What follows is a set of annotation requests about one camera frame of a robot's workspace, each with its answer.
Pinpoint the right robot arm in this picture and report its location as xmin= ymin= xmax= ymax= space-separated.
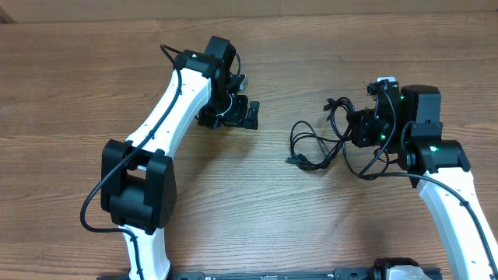
xmin=347 ymin=79 xmax=497 ymax=279

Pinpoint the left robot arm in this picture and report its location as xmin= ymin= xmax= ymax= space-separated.
xmin=94 ymin=36 xmax=260 ymax=279

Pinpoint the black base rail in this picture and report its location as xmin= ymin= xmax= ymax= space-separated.
xmin=96 ymin=257 xmax=444 ymax=280

